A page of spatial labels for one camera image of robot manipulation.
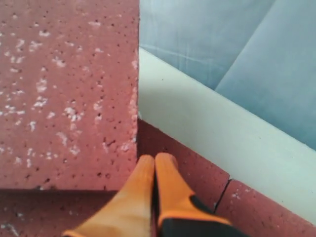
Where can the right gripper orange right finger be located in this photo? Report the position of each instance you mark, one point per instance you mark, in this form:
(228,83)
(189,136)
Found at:
(181,213)

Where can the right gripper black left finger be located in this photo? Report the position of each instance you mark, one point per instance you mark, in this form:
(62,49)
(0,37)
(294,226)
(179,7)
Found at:
(128,213)

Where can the red brick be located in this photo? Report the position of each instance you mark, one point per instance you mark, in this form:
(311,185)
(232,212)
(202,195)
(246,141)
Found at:
(68,93)

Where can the red brick rear middle base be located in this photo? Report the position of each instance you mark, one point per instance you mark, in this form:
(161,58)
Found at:
(258,216)

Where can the red brick base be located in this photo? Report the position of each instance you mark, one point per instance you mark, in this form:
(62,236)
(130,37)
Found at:
(258,216)
(48,213)

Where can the red brick rear left base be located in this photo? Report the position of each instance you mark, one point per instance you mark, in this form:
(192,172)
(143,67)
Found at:
(48,213)

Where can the light blue backdrop cloth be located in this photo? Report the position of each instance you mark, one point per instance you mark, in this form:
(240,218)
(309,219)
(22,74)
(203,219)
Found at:
(260,54)

